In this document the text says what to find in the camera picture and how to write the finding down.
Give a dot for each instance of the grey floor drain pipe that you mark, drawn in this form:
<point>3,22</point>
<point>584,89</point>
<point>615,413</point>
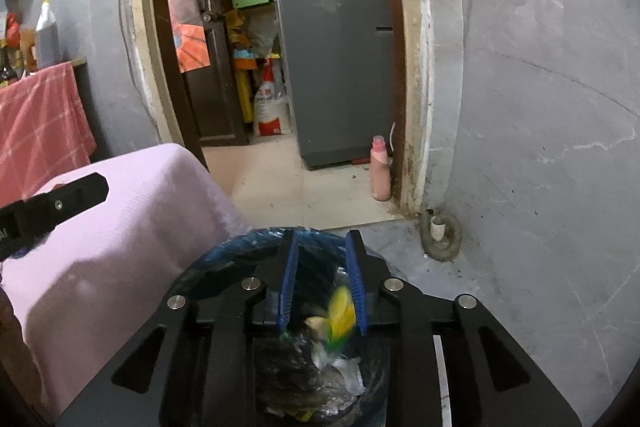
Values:
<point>440,247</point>

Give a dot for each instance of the small sauce bottle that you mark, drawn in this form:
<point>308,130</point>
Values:
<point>5,67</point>

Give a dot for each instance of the pink checked cloth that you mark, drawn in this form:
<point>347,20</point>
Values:
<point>40,122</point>

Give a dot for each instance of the pink floral bedsheet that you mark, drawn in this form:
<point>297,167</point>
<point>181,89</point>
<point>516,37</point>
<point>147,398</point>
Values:
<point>125,232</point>

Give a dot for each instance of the trash bin with black liner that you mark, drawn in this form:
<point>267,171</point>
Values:
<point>235,247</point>

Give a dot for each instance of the wooden door frame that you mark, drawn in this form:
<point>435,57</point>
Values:
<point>406,107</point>

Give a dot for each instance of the white and red sack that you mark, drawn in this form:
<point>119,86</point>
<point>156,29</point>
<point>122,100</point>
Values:
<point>270,112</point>

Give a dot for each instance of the pink plastic bottle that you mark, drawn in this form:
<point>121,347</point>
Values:
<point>381,172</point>

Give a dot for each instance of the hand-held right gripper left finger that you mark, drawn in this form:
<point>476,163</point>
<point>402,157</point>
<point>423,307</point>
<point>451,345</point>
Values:
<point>287,287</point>

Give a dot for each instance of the brown wooden door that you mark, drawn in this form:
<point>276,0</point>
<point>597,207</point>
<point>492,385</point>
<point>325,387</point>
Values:
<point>215,82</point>

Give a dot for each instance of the grey washing machine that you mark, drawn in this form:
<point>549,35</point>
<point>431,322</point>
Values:
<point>340,67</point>

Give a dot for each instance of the large bottle of dark liquid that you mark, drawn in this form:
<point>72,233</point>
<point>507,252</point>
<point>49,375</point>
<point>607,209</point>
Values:
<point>47,39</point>

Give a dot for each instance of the yellow roll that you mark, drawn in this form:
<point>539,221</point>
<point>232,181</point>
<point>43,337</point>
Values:
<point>245,92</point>

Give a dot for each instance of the clear plastic wrapper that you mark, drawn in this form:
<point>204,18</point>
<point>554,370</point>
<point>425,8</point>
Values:
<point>345,369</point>

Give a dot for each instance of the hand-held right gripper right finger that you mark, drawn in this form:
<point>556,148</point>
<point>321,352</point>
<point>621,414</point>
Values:
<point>356,287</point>

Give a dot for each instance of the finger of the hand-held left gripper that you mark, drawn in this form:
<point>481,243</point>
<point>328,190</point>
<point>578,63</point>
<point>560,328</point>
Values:
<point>60,207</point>

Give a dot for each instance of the yellow wrapper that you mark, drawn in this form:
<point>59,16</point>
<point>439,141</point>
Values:
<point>340,312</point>

